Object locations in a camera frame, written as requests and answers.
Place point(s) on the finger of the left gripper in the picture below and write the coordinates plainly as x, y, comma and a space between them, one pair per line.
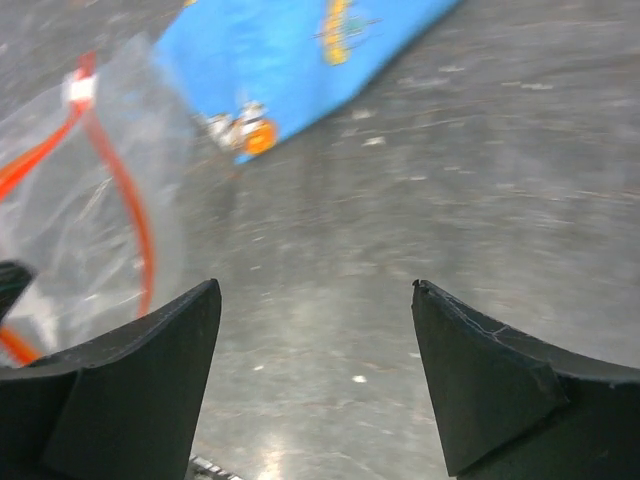
15, 277

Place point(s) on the blue cartoon print cloth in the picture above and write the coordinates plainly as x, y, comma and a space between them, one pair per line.
259, 72

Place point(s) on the clear zip bag orange zipper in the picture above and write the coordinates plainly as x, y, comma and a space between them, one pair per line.
90, 171

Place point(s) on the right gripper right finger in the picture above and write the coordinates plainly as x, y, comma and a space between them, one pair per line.
508, 405

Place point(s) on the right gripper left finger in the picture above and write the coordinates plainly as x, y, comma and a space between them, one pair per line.
123, 405

